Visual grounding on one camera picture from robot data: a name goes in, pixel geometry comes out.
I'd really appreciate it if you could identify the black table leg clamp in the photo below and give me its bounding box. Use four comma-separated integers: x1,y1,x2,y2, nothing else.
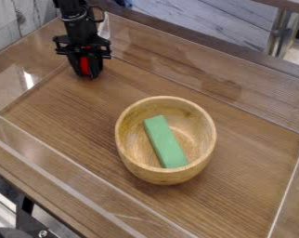
16,196,60,238

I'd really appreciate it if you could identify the metal stool frame background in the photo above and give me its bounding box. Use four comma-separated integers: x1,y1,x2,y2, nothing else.
266,9,299,59

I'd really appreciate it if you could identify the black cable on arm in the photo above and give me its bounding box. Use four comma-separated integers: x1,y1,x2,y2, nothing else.
87,5,107,23

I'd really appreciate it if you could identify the clear acrylic tray wall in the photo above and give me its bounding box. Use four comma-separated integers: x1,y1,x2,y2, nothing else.
0,115,192,238

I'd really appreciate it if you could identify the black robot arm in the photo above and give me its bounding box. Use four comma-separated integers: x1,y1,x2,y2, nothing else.
54,0,112,78

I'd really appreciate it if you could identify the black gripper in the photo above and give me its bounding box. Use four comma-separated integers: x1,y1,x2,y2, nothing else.
54,35,112,78

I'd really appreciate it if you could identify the wooden bowl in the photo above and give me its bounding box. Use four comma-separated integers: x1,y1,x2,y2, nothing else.
115,96,218,185

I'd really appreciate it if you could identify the red plush strawberry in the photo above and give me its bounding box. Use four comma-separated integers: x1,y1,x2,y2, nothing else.
80,46,92,75

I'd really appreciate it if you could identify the green rectangular block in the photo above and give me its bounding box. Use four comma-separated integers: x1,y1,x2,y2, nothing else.
144,115,188,168

